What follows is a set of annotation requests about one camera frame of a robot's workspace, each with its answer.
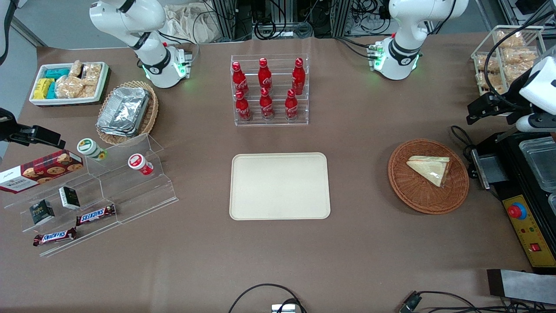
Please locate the bagged bread roll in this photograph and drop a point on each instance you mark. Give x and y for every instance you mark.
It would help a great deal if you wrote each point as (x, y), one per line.
(488, 82)
(521, 56)
(487, 63)
(512, 40)
(514, 73)

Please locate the clear plastic food container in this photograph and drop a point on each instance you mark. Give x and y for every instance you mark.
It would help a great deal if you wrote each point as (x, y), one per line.
(541, 161)
(552, 203)

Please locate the red tartan cookie box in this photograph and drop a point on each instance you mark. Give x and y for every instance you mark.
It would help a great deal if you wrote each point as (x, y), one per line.
(43, 171)

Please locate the round brown wicker basket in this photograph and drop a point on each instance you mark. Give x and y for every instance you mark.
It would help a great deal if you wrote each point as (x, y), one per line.
(412, 191)

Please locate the beige cloth bag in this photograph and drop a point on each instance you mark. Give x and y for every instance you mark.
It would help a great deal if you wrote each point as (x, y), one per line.
(195, 26)

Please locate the red lid yogurt cup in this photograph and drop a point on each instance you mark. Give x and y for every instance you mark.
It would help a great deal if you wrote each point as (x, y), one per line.
(138, 163)

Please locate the teal snack packet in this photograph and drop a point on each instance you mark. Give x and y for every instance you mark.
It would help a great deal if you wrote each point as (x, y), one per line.
(52, 92)
(56, 73)

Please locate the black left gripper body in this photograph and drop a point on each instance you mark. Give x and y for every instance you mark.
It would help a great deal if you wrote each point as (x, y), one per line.
(509, 97)

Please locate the aluminium foil container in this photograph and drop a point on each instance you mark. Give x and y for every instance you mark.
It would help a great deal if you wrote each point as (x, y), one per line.
(114, 133)
(124, 108)

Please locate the clear acrylic step riser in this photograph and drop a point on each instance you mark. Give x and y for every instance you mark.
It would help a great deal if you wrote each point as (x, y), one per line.
(130, 200)
(56, 221)

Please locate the red cola bottle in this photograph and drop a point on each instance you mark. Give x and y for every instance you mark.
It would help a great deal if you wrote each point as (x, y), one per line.
(243, 108)
(298, 78)
(291, 108)
(239, 80)
(265, 78)
(266, 106)

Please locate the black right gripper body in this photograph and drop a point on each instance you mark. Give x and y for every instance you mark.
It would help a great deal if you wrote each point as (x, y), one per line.
(5, 123)

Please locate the white rectangular snack bin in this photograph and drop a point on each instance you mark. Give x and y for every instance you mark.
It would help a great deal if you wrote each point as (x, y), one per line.
(61, 101)

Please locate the aluminium frame post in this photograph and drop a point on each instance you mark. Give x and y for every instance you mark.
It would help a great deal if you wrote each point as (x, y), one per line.
(341, 17)
(226, 17)

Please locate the small black carton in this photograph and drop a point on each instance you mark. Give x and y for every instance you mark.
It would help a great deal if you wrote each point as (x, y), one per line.
(42, 212)

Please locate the black sealing machine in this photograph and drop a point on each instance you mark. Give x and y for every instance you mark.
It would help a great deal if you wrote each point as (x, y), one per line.
(525, 234)

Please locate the beige plastic tray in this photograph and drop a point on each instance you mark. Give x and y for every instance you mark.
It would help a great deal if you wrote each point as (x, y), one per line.
(278, 187)

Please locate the brown Snickers bar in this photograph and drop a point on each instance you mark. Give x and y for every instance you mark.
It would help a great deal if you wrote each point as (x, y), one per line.
(95, 214)
(54, 237)

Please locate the dark green small box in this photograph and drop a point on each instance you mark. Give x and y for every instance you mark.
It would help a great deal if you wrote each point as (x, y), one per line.
(69, 198)

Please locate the triangle sandwich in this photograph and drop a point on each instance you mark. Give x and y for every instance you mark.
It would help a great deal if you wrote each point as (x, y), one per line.
(432, 170)

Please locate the yellow snack packet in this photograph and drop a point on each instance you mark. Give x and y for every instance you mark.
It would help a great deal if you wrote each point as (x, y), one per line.
(42, 88)

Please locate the green lid yogurt cup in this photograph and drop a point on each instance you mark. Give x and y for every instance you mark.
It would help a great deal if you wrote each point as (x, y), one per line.
(89, 148)

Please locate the small silver device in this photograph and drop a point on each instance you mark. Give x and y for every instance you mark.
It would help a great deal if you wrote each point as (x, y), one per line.
(280, 309)

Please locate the oval tan wicker basket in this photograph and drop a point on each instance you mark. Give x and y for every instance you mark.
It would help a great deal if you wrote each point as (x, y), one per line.
(153, 113)

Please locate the clear rice cracker bag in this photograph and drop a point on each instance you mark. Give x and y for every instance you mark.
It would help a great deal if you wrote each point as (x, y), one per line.
(89, 91)
(76, 68)
(92, 73)
(69, 87)

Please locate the clear acrylic bottle rack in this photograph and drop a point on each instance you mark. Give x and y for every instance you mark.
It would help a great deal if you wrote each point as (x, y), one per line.
(271, 123)

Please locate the grey sheet with black edge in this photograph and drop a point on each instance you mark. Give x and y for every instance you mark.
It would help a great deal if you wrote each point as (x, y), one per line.
(525, 287)

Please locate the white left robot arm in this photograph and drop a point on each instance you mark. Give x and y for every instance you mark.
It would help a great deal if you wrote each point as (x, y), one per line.
(408, 26)

